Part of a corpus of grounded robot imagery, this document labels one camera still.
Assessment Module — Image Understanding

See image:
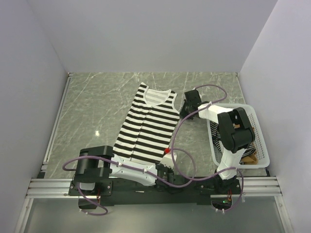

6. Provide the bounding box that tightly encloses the wide striped tank top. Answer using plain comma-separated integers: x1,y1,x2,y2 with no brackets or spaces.
113,83,180,165

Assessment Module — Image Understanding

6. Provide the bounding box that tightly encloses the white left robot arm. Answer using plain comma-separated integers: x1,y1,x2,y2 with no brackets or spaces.
74,146,176,195

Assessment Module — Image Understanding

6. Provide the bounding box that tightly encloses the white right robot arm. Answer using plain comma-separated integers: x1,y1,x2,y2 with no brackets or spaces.
180,89,255,194

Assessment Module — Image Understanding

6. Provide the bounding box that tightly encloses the thin striped tank top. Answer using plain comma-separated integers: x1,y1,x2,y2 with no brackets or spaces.
209,121,257,158

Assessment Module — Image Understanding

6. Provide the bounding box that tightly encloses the tan brown tank top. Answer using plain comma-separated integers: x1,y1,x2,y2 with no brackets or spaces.
240,152,258,165

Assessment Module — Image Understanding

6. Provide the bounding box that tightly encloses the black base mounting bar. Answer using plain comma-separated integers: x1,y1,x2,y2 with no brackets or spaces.
69,178,242,206

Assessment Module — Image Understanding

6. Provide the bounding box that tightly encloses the white plastic laundry basket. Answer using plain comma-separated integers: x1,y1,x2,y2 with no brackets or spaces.
207,103,270,169

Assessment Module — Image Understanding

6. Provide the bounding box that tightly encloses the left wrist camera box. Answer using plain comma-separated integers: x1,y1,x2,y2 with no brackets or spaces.
160,148,177,169

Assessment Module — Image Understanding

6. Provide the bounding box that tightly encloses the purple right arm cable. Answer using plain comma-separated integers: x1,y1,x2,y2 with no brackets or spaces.
170,84,245,216

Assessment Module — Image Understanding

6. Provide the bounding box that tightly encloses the aluminium frame rail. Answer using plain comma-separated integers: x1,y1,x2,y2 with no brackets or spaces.
26,177,282,199

